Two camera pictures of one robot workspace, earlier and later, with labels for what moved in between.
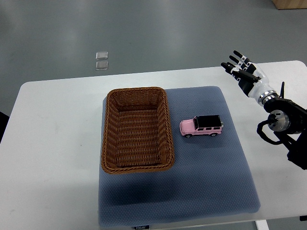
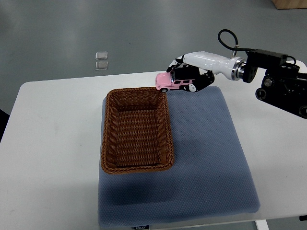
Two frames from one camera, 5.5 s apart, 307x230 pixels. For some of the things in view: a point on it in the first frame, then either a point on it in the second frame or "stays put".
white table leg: [262, 224] stays put
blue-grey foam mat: [210, 179] stays put
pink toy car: [204, 125] to [166, 80]
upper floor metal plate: [102, 55] stays put
